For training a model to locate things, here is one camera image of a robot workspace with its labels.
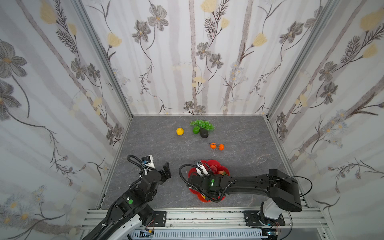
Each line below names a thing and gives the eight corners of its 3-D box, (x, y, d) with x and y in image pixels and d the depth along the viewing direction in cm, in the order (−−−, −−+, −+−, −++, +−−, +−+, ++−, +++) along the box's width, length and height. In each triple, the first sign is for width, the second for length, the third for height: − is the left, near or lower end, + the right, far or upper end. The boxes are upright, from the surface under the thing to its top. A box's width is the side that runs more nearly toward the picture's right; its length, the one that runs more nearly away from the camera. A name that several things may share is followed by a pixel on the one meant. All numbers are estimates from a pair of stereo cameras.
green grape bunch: (190, 126, 116) (190, 122, 113) (193, 121, 120) (193, 117, 116) (213, 132, 113) (213, 128, 109) (214, 127, 116) (215, 123, 112)
